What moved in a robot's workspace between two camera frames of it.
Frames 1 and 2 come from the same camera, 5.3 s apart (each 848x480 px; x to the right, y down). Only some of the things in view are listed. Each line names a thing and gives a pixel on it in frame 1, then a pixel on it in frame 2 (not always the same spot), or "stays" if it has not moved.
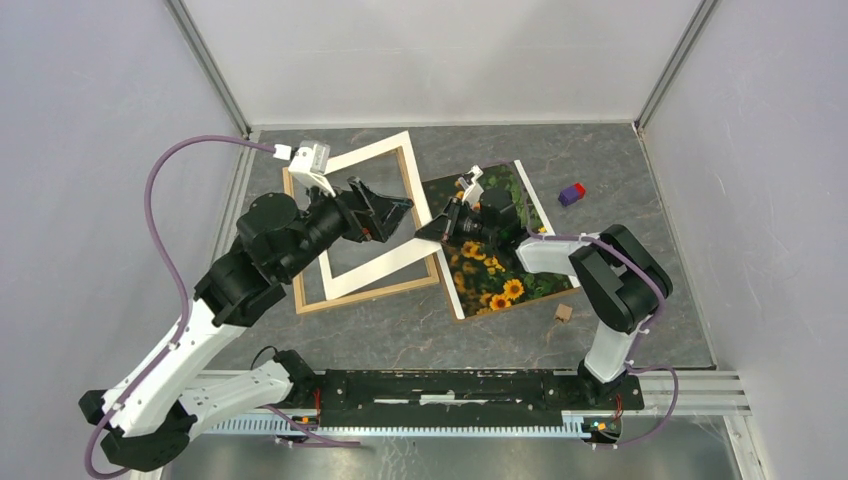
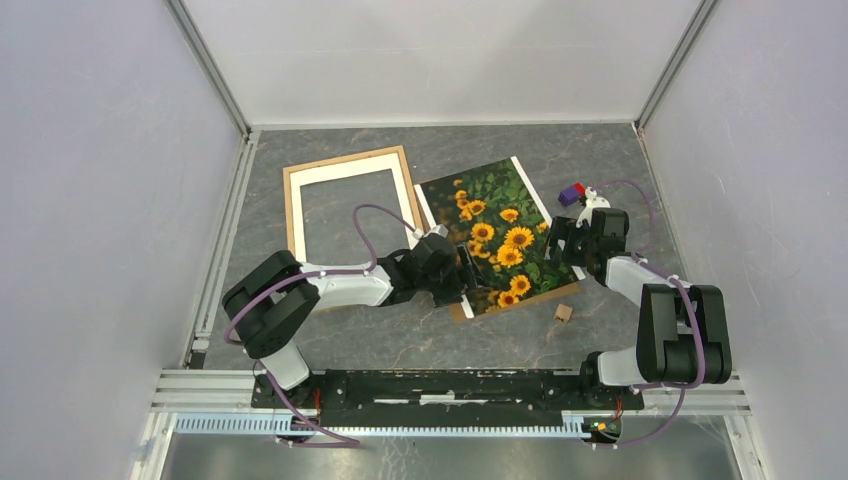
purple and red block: (571, 194) stays
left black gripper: (362, 224) → (473, 279)
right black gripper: (444, 227) → (561, 229)
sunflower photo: (487, 274) stays
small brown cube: (563, 312) stays
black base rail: (464, 396) stays
